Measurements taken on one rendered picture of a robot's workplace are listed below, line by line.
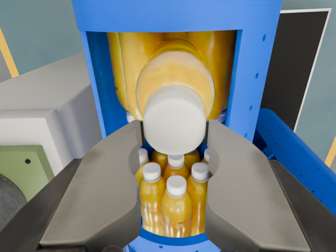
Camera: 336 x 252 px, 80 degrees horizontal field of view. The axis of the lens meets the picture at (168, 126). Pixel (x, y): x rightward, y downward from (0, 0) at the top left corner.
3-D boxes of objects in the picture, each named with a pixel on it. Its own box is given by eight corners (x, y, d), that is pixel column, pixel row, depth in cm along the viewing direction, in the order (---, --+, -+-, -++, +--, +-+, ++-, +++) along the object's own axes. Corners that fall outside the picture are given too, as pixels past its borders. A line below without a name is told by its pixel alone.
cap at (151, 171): (157, 165, 47) (157, 159, 46) (163, 176, 43) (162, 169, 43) (141, 169, 46) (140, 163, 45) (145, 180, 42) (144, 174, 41)
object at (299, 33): (213, 189, 196) (215, 201, 183) (228, 12, 125) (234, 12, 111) (267, 189, 194) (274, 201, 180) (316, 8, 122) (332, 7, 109)
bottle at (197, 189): (204, 244, 49) (210, 188, 40) (178, 231, 52) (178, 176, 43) (213, 221, 54) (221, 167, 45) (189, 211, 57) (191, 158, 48)
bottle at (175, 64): (141, 59, 29) (97, 113, 13) (179, 24, 27) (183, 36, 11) (172, 95, 32) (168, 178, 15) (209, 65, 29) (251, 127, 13)
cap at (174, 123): (132, 115, 13) (126, 129, 12) (179, 77, 12) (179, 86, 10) (170, 153, 15) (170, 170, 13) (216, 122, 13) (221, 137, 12)
